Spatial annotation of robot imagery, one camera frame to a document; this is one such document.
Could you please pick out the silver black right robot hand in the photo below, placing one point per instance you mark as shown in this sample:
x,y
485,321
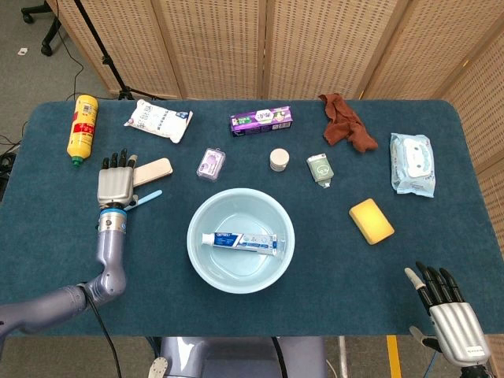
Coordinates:
x,y
456,327

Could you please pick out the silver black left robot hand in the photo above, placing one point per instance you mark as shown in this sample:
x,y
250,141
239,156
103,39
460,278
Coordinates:
x,y
115,185

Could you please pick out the pink beige toothbrush case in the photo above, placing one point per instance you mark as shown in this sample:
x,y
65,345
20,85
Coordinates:
x,y
155,169

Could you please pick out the clear purple floss box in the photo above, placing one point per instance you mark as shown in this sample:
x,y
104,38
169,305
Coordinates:
x,y
211,164

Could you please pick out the blue white toothpaste tube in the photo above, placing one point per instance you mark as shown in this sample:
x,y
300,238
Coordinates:
x,y
236,241

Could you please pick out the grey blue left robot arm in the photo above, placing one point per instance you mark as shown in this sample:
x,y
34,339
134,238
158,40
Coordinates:
x,y
110,244

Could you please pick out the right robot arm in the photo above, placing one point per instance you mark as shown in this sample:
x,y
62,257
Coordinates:
x,y
476,372

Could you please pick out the light blue plastic basin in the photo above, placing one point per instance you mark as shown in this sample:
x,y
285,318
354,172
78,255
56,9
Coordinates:
x,y
240,275

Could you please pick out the light blue toothbrush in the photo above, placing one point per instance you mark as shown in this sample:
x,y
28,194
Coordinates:
x,y
151,195

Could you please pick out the yellow bottle with red label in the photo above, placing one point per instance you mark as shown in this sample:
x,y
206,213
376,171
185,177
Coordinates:
x,y
82,130

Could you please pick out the yellow floor tape strip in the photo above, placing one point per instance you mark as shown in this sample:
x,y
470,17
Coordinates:
x,y
393,358

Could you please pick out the white plastic pouch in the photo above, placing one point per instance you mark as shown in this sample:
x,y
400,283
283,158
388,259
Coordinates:
x,y
157,120

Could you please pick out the metal table leg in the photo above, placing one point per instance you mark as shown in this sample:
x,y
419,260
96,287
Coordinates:
x,y
343,358

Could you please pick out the black tripod stand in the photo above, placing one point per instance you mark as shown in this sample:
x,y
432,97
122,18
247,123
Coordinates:
x,y
105,61

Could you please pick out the yellow sponge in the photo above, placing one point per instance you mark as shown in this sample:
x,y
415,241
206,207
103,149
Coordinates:
x,y
371,220

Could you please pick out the teal tablecloth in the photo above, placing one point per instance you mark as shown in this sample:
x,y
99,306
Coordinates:
x,y
315,307

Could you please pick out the purple toothpaste box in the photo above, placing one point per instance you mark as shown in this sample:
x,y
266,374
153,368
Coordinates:
x,y
260,120

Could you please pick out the black office chair base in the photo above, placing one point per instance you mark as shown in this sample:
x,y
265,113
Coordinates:
x,y
51,35

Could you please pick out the small white round jar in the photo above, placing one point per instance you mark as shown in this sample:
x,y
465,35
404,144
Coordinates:
x,y
279,158

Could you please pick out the light blue wet wipes pack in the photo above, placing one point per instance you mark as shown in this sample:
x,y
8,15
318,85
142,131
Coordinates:
x,y
412,165

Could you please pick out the green wrapped soap bar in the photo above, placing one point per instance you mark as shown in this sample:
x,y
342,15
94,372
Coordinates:
x,y
321,169

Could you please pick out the grey blue robot torso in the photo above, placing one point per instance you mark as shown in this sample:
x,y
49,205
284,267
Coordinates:
x,y
236,358

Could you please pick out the brown crumpled cloth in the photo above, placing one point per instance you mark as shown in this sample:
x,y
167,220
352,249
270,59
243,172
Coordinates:
x,y
342,122

